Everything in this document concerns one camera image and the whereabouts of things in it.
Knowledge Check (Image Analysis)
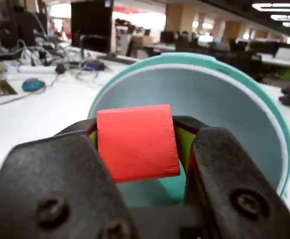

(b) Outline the red block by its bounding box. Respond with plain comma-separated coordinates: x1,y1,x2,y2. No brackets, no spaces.
97,104,181,184

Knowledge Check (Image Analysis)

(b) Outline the black computer monitor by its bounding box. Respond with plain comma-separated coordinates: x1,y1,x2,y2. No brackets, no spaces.
71,0,113,53

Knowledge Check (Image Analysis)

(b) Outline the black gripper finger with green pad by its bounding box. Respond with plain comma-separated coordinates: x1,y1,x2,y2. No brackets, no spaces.
0,118,138,239
172,116,290,239

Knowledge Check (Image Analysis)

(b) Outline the white laptop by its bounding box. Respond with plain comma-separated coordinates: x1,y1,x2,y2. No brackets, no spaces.
275,47,290,61

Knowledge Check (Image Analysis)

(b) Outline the blue computer mouse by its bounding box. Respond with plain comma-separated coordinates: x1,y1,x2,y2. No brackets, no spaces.
21,78,47,93

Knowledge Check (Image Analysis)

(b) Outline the black keyboard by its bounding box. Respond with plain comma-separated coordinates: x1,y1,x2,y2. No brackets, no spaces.
97,54,139,64

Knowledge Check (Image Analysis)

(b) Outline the white power strip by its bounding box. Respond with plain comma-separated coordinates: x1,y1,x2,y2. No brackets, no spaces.
17,65,57,74

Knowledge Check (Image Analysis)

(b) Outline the teal whale-shaped bin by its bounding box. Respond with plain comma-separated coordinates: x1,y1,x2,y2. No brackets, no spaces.
87,52,290,207

